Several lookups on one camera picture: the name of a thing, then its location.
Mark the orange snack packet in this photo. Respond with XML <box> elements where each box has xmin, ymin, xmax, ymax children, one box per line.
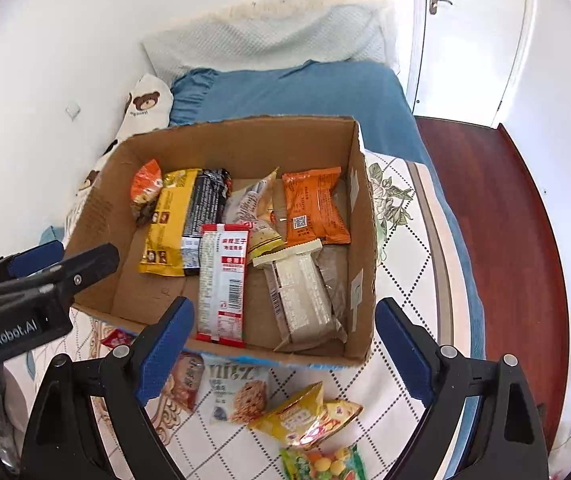
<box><xmin>282</xmin><ymin>166</ymin><xmax>352</xmax><ymax>246</ymax></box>
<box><xmin>130</xmin><ymin>159</ymin><xmax>164</xmax><ymax>226</ymax></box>

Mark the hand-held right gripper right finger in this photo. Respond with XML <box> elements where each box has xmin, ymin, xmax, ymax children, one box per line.
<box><xmin>374</xmin><ymin>296</ymin><xmax>551</xmax><ymax>480</ymax></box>

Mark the white granola snack packet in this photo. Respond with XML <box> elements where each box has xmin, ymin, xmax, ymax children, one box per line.
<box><xmin>204</xmin><ymin>362</ymin><xmax>270</xmax><ymax>425</ymax></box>

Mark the large yellow black packet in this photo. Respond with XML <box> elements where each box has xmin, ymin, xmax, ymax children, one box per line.
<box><xmin>138</xmin><ymin>167</ymin><xmax>234</xmax><ymax>277</ymax></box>

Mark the white quilted pillow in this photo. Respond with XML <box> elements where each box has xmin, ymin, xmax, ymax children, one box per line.
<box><xmin>140</xmin><ymin>4</ymin><xmax>389</xmax><ymax>81</ymax></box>

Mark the yellow red-print snack packet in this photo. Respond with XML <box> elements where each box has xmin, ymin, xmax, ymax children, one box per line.
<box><xmin>290</xmin><ymin>400</ymin><xmax>363</xmax><ymax>448</ymax></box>

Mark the red white long packet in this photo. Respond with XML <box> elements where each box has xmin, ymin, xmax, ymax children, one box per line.
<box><xmin>194</xmin><ymin>223</ymin><xmax>250</xmax><ymax>348</ymax></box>

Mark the brown snack packet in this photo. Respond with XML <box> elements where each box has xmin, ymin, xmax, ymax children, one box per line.
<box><xmin>168</xmin><ymin>352</ymin><xmax>205</xmax><ymax>413</ymax></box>

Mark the white wafer packet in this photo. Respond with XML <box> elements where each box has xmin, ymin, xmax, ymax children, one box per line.
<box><xmin>252</xmin><ymin>239</ymin><xmax>349</xmax><ymax>352</ymax></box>

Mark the green candy packet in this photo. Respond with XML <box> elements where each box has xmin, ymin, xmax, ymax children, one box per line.
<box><xmin>280</xmin><ymin>444</ymin><xmax>366</xmax><ymax>480</ymax></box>

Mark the clear yellow-edged snack packet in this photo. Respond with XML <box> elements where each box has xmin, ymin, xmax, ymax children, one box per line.
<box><xmin>226</xmin><ymin>166</ymin><xmax>286</xmax><ymax>266</ymax></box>

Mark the printed cardboard box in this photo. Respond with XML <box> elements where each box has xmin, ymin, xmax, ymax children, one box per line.
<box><xmin>66</xmin><ymin>115</ymin><xmax>379</xmax><ymax>368</ymax></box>

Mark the white door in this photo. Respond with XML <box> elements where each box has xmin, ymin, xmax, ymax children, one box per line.
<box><xmin>405</xmin><ymin>0</ymin><xmax>536</xmax><ymax>128</ymax></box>

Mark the blue cushion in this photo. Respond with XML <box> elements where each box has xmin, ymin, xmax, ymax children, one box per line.
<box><xmin>40</xmin><ymin>225</ymin><xmax>66</xmax><ymax>248</ymax></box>

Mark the blue bed sheet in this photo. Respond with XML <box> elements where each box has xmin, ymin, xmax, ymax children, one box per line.
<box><xmin>415</xmin><ymin>160</ymin><xmax>486</xmax><ymax>361</ymax></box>

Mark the bear print pillow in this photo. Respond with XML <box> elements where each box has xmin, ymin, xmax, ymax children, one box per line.
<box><xmin>63</xmin><ymin>74</ymin><xmax>174</xmax><ymax>241</ymax></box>

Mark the cream fluffy pillow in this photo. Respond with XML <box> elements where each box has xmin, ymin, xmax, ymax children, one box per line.
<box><xmin>176</xmin><ymin>0</ymin><xmax>399</xmax><ymax>61</ymax></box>

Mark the red snack packet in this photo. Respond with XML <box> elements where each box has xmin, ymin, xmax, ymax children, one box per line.
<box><xmin>100</xmin><ymin>327</ymin><xmax>134</xmax><ymax>350</ymax></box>

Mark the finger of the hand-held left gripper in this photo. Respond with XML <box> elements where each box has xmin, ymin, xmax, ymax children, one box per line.
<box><xmin>40</xmin><ymin>242</ymin><xmax>120</xmax><ymax>306</ymax></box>
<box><xmin>0</xmin><ymin>240</ymin><xmax>65</xmax><ymax>288</ymax></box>

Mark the blue ruffled pillow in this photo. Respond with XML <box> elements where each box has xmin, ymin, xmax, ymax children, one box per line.
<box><xmin>168</xmin><ymin>60</ymin><xmax>433</xmax><ymax>176</ymax></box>

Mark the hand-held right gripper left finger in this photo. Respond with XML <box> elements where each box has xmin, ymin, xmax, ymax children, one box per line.
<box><xmin>20</xmin><ymin>296</ymin><xmax>196</xmax><ymax>480</ymax></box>

